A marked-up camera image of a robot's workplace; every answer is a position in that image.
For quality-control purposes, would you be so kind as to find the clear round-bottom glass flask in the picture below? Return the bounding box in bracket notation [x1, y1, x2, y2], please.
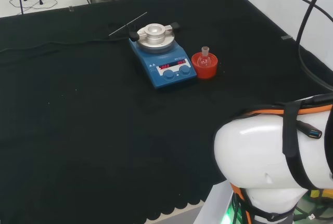
[197, 46, 212, 68]

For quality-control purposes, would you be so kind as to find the red round flask holder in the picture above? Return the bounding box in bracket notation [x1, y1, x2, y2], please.
[191, 51, 220, 80]

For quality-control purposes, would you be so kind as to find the heater with blue base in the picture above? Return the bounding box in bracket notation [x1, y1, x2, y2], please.
[128, 22, 198, 90]

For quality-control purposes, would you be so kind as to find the black bench cloth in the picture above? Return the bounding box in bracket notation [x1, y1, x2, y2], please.
[0, 0, 333, 222]

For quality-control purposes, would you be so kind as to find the thin metal probe rod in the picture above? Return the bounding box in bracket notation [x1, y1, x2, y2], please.
[108, 11, 148, 37]

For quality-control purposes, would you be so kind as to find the yellow stop button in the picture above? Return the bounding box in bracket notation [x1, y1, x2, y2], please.
[309, 189, 333, 202]

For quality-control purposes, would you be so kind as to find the black heater power cable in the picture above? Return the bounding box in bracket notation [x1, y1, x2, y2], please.
[0, 22, 136, 54]

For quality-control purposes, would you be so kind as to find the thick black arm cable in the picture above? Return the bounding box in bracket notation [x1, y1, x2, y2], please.
[256, 0, 333, 91]

